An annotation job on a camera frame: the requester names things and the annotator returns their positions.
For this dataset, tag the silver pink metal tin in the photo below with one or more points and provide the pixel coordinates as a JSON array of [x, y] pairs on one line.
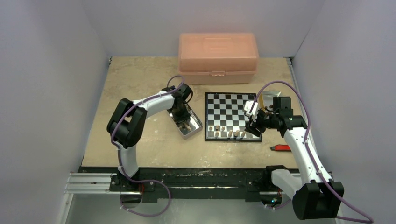
[[195, 124]]

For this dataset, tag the black white chess board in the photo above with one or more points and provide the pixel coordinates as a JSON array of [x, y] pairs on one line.
[[226, 109]]

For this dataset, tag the gold metal tin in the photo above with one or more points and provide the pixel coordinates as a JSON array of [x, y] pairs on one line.
[[265, 99]]

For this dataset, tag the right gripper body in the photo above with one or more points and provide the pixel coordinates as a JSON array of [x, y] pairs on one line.
[[256, 122]]

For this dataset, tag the red black utility knife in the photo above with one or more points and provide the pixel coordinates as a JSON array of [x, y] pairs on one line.
[[280, 148]]

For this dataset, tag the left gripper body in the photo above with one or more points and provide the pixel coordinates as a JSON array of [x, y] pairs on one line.
[[180, 115]]

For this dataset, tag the light wooden chess pieces pile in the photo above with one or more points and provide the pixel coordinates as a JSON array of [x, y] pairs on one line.
[[185, 125]]

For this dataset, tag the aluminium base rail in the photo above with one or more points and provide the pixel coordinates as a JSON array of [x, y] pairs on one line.
[[248, 184]]

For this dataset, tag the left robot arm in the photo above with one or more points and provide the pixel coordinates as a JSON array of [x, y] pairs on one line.
[[128, 120]]

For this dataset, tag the pink plastic storage box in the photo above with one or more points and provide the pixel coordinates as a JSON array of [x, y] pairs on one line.
[[217, 58]]

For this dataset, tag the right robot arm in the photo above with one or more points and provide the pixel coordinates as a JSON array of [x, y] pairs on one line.
[[313, 193]]

